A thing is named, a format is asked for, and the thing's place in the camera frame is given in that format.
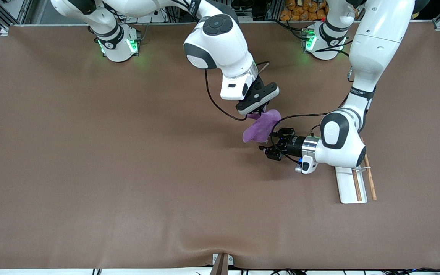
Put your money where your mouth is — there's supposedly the purple fluffy towel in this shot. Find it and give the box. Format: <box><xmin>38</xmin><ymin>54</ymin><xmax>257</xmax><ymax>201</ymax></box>
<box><xmin>242</xmin><ymin>109</ymin><xmax>282</xmax><ymax>144</ymax></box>

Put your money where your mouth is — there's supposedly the white rack with wooden rods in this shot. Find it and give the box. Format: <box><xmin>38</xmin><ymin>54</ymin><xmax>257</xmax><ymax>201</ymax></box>
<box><xmin>335</xmin><ymin>137</ymin><xmax>378</xmax><ymax>204</ymax></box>

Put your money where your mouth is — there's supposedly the pile of orange packets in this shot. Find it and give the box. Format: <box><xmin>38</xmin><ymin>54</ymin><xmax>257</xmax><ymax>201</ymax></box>
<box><xmin>280</xmin><ymin>0</ymin><xmax>329</xmax><ymax>22</ymax></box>

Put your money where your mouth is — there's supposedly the metal table edge clamp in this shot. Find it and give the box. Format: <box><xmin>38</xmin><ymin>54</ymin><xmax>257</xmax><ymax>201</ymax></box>
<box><xmin>212</xmin><ymin>253</ymin><xmax>234</xmax><ymax>275</ymax></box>

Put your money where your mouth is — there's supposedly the brown table cover mat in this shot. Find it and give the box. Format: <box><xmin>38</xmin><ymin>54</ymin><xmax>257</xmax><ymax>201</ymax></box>
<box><xmin>0</xmin><ymin>21</ymin><xmax>440</xmax><ymax>270</ymax></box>

